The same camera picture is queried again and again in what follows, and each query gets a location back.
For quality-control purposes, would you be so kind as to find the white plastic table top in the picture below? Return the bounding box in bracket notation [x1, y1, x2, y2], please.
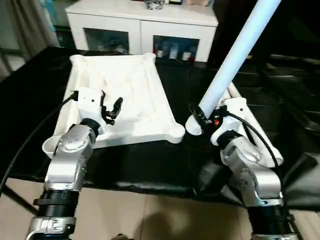
[41, 52, 186, 161]

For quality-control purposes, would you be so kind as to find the black table mat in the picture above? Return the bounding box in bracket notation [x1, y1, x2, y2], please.
[0, 46, 320, 213]

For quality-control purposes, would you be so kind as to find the white glass-door cabinet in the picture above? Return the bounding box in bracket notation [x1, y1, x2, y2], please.
[64, 0, 220, 63]

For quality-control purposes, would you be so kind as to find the long black pole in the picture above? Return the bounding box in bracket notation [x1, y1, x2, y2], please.
[268, 53, 320, 62]

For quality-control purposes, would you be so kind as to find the black shiny bundle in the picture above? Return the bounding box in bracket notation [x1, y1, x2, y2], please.
[144, 0, 164, 11]

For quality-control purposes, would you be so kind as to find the black fabric covered furniture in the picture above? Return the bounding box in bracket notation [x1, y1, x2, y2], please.
[207, 0, 320, 71]

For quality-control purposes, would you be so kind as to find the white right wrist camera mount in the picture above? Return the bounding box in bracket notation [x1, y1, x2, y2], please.
[209, 97, 249, 146]

